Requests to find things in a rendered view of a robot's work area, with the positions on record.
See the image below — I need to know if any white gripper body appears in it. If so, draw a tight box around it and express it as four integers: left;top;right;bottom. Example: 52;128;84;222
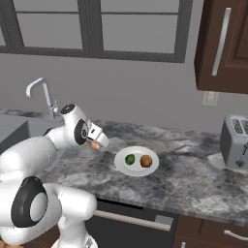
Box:
90;126;110;151

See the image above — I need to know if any silver cabinet door handle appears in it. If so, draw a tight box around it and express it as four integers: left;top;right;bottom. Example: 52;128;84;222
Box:
211;7;233;78

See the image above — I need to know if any dark brown drawer front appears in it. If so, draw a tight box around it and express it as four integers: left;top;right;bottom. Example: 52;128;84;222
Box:
171;214;248;248

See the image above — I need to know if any silver drawer handle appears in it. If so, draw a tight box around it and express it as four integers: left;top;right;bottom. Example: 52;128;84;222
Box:
223;229;248;242

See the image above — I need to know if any white wall outlet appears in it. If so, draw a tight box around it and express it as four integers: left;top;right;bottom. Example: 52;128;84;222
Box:
201;90;220;108

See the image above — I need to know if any black dishwasher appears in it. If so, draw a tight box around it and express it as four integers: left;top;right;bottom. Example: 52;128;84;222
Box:
84;197;179;248

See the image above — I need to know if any silver dishwasher handle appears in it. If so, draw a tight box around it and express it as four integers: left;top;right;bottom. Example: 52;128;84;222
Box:
93;209;172;233

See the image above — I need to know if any silver sink tap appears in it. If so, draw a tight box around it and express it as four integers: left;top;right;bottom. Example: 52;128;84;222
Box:
25;77;61;121

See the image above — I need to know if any green avocado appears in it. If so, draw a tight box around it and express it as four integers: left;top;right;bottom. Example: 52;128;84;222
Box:
124;153;137;167

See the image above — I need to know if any dark grey window frame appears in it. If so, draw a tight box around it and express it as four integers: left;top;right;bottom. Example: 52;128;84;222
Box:
0;0;195;64

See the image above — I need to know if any grey sink basin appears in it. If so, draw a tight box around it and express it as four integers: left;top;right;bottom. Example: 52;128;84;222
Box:
0;113;66;155

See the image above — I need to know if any dark brown cabinet door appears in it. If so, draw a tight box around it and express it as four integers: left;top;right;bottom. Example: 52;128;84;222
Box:
194;0;248;95

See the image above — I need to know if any brown bread roll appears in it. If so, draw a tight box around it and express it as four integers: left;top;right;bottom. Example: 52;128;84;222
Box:
139;154;154;169

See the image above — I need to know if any silver toaster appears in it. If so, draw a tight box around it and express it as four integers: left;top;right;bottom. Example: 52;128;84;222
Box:
219;113;248;170

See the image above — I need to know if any white round plate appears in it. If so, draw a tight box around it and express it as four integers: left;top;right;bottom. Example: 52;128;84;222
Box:
113;145;160;177

